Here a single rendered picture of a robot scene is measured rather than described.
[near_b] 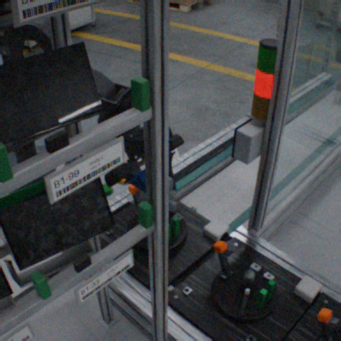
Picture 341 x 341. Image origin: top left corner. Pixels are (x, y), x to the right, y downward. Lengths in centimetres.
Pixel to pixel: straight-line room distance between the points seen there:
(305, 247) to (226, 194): 27
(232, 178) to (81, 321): 59
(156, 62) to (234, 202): 79
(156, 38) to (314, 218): 93
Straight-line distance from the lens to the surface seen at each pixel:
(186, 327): 81
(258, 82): 78
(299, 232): 116
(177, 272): 88
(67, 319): 96
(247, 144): 81
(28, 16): 29
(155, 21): 36
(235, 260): 91
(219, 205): 111
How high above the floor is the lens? 166
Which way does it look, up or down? 38 degrees down
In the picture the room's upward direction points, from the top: straight up
